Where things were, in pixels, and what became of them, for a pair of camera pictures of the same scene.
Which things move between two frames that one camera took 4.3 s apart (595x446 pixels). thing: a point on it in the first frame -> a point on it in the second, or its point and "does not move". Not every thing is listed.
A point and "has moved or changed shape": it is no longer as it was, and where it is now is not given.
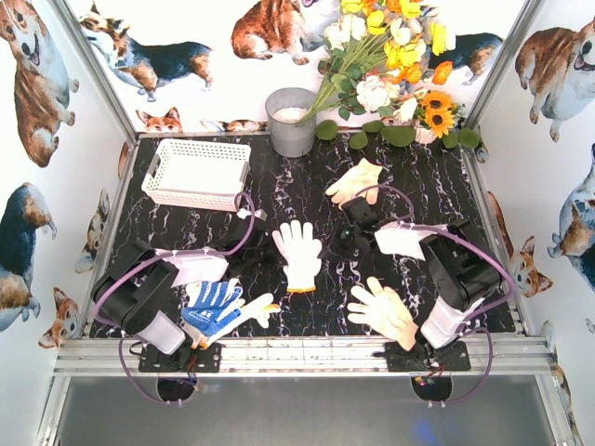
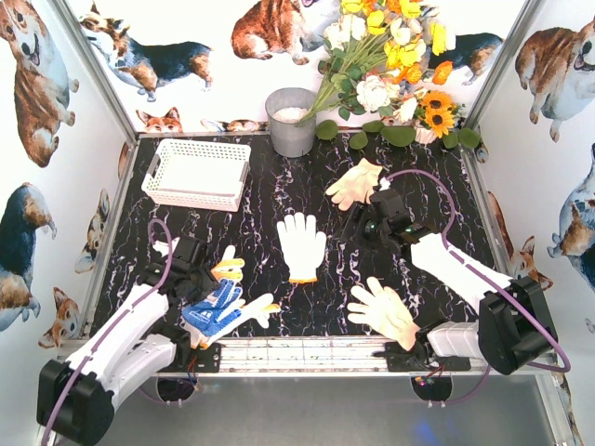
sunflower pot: x=436 y=114 does not move
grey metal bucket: x=284 y=108 does not move
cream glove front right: x=385 y=311 does not move
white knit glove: x=299 y=254 has moved or changed shape
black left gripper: x=259 y=246 -> x=204 y=282
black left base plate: x=182 y=359 does not move
